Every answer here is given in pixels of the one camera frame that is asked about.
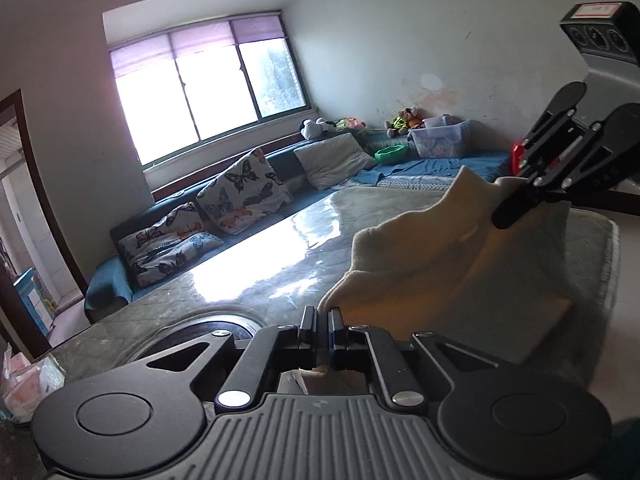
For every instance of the clear plastic storage box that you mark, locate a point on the clear plastic storage box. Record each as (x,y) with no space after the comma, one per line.
(442,142)

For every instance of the round black induction cooktop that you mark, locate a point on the round black induction cooktop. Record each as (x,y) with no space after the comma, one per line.
(200,330)

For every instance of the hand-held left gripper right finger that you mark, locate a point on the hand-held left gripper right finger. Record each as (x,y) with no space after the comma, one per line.
(334,330)

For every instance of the small clear plastic box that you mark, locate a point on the small clear plastic box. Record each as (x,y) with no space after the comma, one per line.
(440,121)

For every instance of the grey cushion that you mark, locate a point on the grey cushion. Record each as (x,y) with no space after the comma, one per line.
(332,160)

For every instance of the pink green toy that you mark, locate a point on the pink green toy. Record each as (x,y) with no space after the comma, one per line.
(352,124)

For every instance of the brown door frame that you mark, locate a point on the brown door frame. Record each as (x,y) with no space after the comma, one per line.
(40,185)

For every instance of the pink white plastic packet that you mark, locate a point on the pink white plastic packet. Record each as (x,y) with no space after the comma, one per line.
(30,380)

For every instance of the blue toy cabinet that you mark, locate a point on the blue toy cabinet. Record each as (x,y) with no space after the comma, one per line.
(32,300)

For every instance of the cream garment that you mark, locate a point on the cream garment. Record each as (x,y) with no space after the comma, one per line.
(425,260)

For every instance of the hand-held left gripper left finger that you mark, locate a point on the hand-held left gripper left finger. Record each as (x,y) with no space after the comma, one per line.
(310,330)

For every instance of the blue corner sofa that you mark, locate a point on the blue corner sofa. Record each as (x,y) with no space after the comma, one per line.
(107,280)

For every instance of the panda plush toy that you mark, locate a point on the panda plush toy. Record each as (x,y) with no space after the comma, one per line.
(315,129)

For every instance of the window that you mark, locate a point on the window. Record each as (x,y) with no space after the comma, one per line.
(210,90)

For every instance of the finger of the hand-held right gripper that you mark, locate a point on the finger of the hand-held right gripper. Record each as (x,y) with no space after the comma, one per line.
(550,130)
(550,180)

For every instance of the blue sofa cover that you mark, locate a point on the blue sofa cover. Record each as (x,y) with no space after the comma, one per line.
(440,167)

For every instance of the green plastic bowl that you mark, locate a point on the green plastic bowl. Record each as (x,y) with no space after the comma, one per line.
(390,153)

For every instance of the brown plush bear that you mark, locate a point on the brown plush bear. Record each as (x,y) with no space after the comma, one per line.
(411,116)

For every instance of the purple window blind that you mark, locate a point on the purple window blind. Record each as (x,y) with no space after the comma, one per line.
(200,42)

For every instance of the red plastic stool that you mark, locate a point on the red plastic stool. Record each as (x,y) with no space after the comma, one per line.
(517,152)

